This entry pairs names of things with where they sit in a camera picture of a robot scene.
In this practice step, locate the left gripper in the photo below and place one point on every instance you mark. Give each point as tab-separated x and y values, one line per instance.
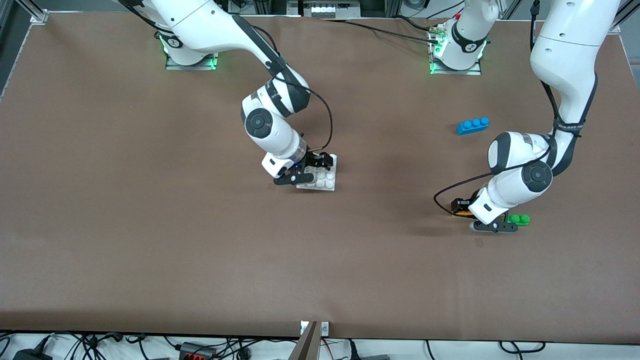
460	205

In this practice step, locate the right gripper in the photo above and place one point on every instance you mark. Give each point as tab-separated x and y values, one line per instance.
316	160

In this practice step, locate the yellow toy block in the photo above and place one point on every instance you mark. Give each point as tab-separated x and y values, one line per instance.
463	215

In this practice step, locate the white studded base plate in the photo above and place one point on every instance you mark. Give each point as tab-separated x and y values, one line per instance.
325	182

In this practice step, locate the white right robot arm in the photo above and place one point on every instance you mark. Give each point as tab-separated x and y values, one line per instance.
210	25

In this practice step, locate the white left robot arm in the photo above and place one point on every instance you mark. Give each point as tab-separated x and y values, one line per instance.
570	45

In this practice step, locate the green toy block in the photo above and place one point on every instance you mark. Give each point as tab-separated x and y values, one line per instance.
521	219

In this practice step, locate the blue toy block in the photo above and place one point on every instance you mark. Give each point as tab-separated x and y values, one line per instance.
472	127

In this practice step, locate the white power strip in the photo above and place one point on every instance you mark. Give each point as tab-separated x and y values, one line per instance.
324	9

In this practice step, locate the black adapter with orange clips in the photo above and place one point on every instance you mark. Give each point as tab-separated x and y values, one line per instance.
197	351

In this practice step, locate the black power adapter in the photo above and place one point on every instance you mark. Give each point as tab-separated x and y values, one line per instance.
31	355

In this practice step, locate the small metal edge bracket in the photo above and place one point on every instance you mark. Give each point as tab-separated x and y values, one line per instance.
324	328

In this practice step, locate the brown wedge-shaped post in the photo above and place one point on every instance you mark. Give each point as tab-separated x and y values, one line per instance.
306	345

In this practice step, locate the metal table corner bracket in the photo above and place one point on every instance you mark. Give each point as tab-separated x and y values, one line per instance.
39	17
616	27

